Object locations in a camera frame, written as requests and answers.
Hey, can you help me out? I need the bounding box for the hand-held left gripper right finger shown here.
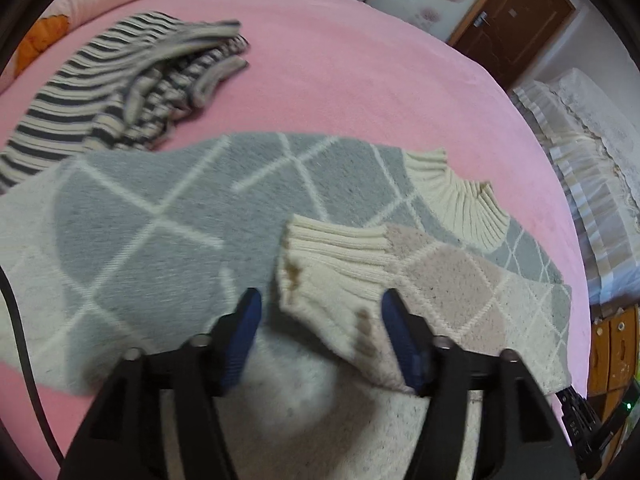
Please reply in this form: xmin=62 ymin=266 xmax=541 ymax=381
xmin=381 ymin=287 xmax=581 ymax=480

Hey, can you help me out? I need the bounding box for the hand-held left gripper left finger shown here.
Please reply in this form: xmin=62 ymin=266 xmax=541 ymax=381
xmin=57 ymin=287 xmax=263 ymax=480

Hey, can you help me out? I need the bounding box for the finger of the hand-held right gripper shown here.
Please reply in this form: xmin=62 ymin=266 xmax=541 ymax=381
xmin=555 ymin=385 xmax=601 ymax=423

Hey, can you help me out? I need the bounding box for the grey diamond pattern sweater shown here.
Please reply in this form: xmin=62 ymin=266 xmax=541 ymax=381
xmin=0 ymin=131 xmax=573 ymax=480

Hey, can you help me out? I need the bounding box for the yellow wooden cabinet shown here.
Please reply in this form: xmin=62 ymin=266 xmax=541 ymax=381
xmin=587 ymin=305 xmax=640 ymax=396

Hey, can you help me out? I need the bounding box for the furniture under lace cover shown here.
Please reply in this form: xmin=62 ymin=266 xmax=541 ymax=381
xmin=510 ymin=67 xmax=640 ymax=306

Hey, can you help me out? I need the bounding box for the striped knit garment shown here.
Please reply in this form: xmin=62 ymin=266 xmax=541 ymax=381
xmin=0 ymin=11 xmax=251 ymax=196

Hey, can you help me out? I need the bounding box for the brown wooden door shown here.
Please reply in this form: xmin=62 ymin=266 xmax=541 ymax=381
xmin=445 ymin=0 xmax=576 ymax=91

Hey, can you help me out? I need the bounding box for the black cable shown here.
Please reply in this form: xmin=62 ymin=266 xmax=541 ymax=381
xmin=0 ymin=265 xmax=66 ymax=466

